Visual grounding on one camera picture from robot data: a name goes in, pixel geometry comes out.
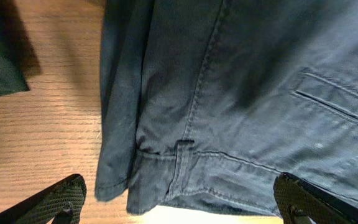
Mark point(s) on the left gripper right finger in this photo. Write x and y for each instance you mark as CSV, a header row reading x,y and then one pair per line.
x,y
300,202

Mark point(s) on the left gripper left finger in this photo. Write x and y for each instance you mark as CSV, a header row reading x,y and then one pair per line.
x,y
61,202

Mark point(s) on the blue denim shorts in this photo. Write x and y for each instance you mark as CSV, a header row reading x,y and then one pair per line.
x,y
204,103

